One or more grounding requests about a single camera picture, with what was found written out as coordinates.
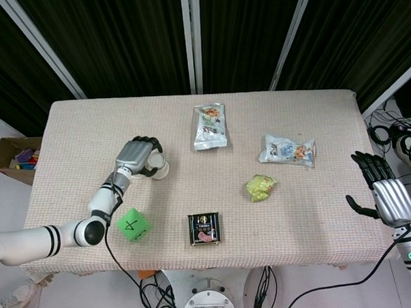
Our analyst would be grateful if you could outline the white paper cup blue stripe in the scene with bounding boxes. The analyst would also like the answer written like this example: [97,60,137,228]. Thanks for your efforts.
[147,151,169,174]

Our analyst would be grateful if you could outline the purple toy block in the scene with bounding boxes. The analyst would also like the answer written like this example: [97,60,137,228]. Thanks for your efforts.
[15,148,33,164]

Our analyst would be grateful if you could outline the black and white sneaker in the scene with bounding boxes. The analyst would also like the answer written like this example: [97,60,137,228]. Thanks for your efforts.
[393,134,411,174]

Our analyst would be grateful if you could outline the tangled black floor cables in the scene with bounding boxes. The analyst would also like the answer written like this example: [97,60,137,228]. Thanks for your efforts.
[138,273,181,308]
[364,108,411,147]

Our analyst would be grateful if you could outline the green foam cube with numbers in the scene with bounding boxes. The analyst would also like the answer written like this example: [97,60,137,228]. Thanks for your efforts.
[115,206,154,244]

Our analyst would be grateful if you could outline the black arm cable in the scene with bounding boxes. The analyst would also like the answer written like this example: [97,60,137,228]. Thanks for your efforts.
[102,183,147,292]
[279,224,411,308]

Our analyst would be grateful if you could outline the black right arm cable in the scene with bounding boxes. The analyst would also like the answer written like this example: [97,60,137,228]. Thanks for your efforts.
[279,224,411,308]

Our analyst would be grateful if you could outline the black curtain panel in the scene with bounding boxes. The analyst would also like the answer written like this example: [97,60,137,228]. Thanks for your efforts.
[275,0,411,116]
[15,0,195,103]
[198,0,309,95]
[0,0,80,139]

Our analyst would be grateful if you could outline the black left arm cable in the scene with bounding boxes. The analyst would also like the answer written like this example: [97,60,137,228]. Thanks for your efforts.
[102,183,147,292]

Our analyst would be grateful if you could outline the white blue snack bag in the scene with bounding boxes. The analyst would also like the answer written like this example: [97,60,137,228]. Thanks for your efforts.
[256,131,318,172]

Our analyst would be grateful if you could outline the black square snack packet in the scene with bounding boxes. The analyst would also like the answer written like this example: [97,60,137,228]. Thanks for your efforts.
[186,211,222,247]

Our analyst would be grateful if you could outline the silver snack bag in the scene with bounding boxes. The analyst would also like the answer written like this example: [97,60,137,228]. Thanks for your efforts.
[190,102,231,153]

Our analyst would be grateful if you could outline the crumpled green wrapper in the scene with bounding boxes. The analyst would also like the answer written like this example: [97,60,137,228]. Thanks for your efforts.
[244,172,281,204]

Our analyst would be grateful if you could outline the grey metal frame post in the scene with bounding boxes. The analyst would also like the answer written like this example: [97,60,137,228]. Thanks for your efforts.
[179,0,205,95]
[0,0,89,104]
[264,0,319,92]
[358,59,411,116]

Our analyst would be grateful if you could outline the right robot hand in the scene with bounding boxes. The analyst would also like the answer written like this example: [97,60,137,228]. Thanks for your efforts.
[343,148,411,230]

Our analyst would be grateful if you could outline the brown cardboard box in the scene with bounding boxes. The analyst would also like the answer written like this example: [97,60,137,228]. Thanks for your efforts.
[0,134,46,188]

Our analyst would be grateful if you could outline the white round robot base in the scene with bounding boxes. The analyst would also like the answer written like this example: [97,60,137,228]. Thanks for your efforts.
[179,266,247,308]

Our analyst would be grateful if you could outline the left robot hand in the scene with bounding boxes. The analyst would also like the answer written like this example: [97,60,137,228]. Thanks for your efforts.
[113,134,166,180]

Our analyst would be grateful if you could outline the beige waffle tablecloth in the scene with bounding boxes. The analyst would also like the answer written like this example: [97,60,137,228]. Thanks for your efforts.
[12,85,401,283]

